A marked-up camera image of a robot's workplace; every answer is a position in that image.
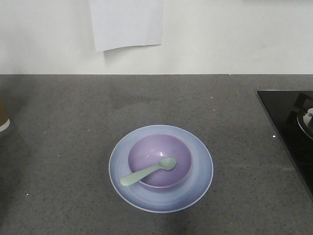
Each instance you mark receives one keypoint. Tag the lilac plastic bowl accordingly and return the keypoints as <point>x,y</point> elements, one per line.
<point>149,150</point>

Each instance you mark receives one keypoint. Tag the pale green plastic spoon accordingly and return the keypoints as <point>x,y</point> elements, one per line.
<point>166,164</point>

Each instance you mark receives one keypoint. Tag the brown paper cup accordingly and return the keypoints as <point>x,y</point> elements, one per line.
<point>4,117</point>

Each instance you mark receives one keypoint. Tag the pale blue plate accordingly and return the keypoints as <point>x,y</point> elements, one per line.
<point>187,193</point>

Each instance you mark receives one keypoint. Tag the black glass gas hob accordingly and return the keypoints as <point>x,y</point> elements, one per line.
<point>278,104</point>

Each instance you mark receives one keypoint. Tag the gas burner with trivet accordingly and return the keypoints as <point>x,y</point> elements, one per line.
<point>304,117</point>

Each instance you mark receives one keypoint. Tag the white paper sheet on wall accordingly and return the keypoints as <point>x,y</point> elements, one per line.
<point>126,23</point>

